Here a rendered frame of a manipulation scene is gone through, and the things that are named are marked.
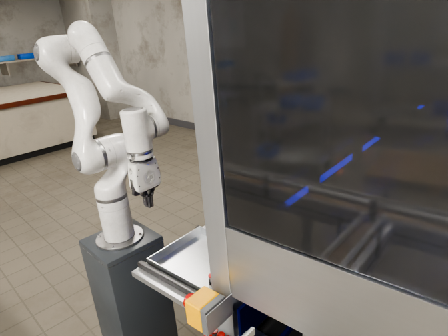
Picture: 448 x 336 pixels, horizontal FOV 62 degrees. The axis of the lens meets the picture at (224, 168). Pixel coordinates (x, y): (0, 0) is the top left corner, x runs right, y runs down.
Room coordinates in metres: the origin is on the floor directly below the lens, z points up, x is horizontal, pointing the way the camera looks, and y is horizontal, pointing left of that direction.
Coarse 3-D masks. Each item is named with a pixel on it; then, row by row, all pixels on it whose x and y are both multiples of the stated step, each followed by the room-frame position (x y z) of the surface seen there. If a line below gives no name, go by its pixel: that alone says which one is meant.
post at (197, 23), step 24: (192, 0) 0.76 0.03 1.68; (192, 24) 0.77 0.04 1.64; (192, 48) 0.77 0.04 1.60; (192, 72) 0.78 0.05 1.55; (192, 96) 0.78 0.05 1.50; (216, 96) 0.74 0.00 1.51; (216, 120) 0.74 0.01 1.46; (216, 144) 0.74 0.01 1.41; (216, 168) 0.75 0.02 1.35; (216, 192) 0.75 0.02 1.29; (216, 216) 0.76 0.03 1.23; (216, 240) 0.76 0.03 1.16; (216, 264) 0.77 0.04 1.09; (216, 288) 0.77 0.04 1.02
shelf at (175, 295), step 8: (136, 272) 1.06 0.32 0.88; (144, 272) 1.05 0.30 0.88; (144, 280) 1.02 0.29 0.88; (152, 280) 1.01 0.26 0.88; (160, 280) 1.00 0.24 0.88; (152, 288) 0.99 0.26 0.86; (160, 288) 0.96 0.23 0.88; (168, 288) 0.96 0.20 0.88; (168, 296) 0.94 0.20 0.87; (176, 296) 0.92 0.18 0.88; (184, 296) 0.92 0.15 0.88; (264, 320) 0.81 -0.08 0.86; (256, 328) 0.78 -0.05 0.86
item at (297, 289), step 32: (256, 256) 0.68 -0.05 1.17; (288, 256) 0.63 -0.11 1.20; (256, 288) 0.69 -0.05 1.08; (288, 288) 0.63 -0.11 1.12; (320, 288) 0.58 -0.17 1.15; (352, 288) 0.54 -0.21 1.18; (384, 288) 0.50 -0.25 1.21; (288, 320) 0.63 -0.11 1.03; (320, 320) 0.58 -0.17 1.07; (352, 320) 0.54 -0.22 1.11; (384, 320) 0.50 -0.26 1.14; (416, 320) 0.47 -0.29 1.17
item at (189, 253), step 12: (204, 228) 1.25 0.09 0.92; (180, 240) 1.19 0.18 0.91; (192, 240) 1.23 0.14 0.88; (204, 240) 1.22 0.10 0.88; (156, 252) 1.11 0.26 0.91; (168, 252) 1.15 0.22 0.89; (180, 252) 1.15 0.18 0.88; (192, 252) 1.15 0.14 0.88; (204, 252) 1.14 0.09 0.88; (156, 264) 1.05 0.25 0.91; (168, 264) 1.08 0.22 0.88; (180, 264) 1.08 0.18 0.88; (192, 264) 1.07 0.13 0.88; (204, 264) 1.07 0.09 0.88; (180, 276) 0.97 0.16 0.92; (192, 276) 1.01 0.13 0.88; (204, 276) 1.00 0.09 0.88
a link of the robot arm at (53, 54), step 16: (48, 48) 1.32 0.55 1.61; (64, 48) 1.35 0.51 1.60; (48, 64) 1.31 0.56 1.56; (64, 64) 1.33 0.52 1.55; (64, 80) 1.33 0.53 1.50; (80, 80) 1.34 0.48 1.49; (80, 96) 1.32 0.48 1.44; (96, 96) 1.36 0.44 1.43; (80, 112) 1.31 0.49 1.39; (96, 112) 1.33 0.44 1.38; (80, 128) 1.29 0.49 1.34; (80, 144) 1.25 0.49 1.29; (96, 144) 1.28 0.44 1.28; (80, 160) 1.23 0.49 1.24; (96, 160) 1.24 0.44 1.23
